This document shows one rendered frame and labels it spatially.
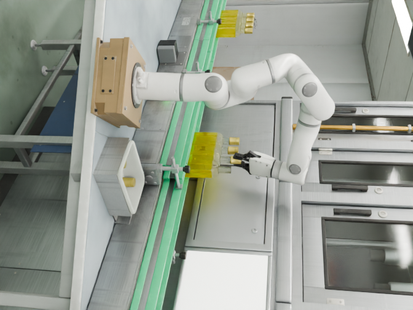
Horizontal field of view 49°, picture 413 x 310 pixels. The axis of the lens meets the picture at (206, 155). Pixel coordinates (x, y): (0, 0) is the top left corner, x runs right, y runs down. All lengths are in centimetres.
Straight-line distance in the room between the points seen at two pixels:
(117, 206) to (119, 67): 47
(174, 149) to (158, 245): 39
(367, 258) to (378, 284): 11
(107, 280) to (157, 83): 67
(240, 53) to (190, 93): 669
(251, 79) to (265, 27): 669
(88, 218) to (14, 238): 66
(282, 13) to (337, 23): 95
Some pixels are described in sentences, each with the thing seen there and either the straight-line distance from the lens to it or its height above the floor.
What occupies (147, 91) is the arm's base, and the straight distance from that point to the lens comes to 153.
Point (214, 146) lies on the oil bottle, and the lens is 191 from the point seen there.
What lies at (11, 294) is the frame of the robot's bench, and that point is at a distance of 165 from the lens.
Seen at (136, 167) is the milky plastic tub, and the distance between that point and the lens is 165.
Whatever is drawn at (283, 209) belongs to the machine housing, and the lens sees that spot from 188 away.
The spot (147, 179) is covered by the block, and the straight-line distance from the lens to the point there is 173.
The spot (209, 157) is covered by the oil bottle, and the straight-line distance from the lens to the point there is 186.
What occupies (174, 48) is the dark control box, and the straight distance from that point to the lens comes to 216.
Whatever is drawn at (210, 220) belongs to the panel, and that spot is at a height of 107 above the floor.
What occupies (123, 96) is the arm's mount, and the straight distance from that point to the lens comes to 143.
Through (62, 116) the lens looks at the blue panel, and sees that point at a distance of 208.
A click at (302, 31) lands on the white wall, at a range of 823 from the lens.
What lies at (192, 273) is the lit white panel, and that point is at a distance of 172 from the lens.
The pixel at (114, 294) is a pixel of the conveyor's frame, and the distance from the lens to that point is 153.
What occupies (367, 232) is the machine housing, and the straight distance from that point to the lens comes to 190.
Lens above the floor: 134
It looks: 9 degrees down
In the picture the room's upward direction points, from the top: 92 degrees clockwise
